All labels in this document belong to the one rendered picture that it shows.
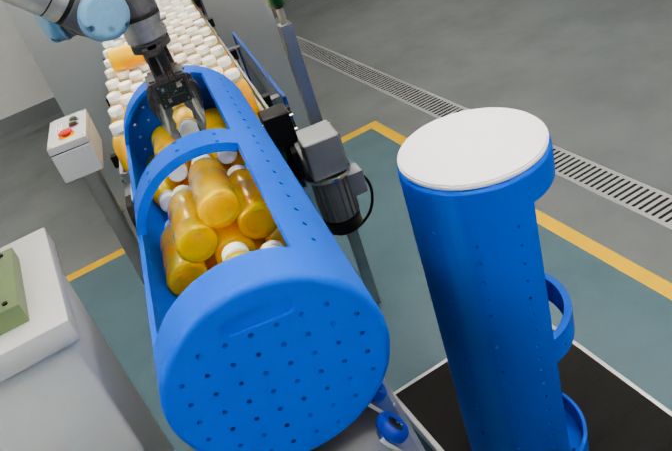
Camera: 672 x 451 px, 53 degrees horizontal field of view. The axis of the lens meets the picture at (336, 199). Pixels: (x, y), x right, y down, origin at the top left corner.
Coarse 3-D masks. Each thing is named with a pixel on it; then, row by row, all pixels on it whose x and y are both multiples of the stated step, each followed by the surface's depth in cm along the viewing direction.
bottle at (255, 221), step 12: (240, 168) 124; (240, 180) 117; (252, 180) 117; (240, 192) 113; (252, 192) 112; (240, 204) 111; (252, 204) 109; (264, 204) 110; (240, 216) 109; (252, 216) 110; (264, 216) 111; (240, 228) 110; (252, 228) 111; (264, 228) 112
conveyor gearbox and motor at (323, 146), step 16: (304, 128) 192; (320, 128) 189; (304, 144) 184; (320, 144) 184; (336, 144) 186; (304, 160) 186; (320, 160) 186; (336, 160) 188; (320, 176) 189; (336, 176) 190; (352, 176) 195; (320, 192) 193; (336, 192) 193; (352, 192) 196; (320, 208) 200; (336, 208) 196; (352, 208) 197; (336, 224) 199; (352, 224) 199
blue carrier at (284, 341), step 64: (128, 128) 145; (256, 128) 123; (256, 256) 79; (320, 256) 82; (192, 320) 74; (256, 320) 77; (320, 320) 79; (384, 320) 83; (192, 384) 78; (256, 384) 81; (320, 384) 84; (256, 448) 85
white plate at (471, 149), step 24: (456, 120) 134; (480, 120) 132; (504, 120) 129; (528, 120) 127; (408, 144) 131; (432, 144) 129; (456, 144) 126; (480, 144) 124; (504, 144) 122; (528, 144) 120; (408, 168) 124; (432, 168) 122; (456, 168) 120; (480, 168) 118; (504, 168) 116; (528, 168) 116
